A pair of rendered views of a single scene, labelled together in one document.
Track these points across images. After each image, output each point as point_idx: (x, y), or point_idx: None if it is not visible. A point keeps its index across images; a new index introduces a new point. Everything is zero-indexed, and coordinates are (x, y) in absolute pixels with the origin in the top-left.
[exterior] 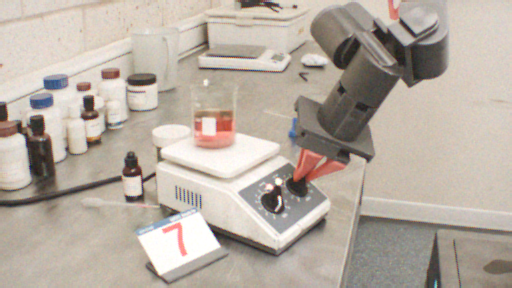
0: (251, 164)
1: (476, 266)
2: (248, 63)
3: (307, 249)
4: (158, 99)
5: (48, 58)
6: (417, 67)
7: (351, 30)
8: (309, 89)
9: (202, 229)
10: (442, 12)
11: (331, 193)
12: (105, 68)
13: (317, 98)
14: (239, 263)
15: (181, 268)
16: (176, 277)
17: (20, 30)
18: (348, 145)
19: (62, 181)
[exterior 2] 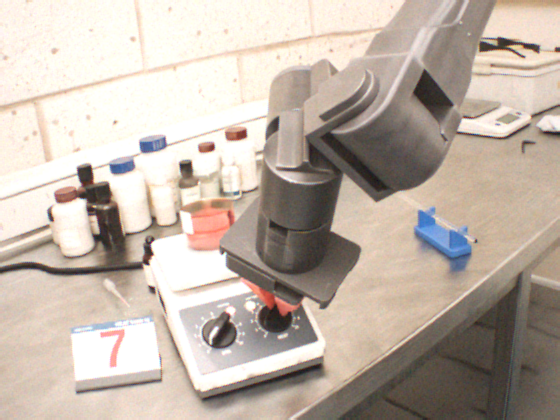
0: (216, 278)
1: None
2: (463, 124)
3: (245, 402)
4: None
5: (183, 112)
6: (369, 169)
7: (284, 106)
8: (514, 166)
9: (147, 343)
10: (393, 73)
11: (370, 330)
12: (265, 123)
13: (510, 180)
14: (158, 394)
15: (99, 380)
16: (86, 388)
17: (141, 84)
18: (283, 279)
19: (116, 255)
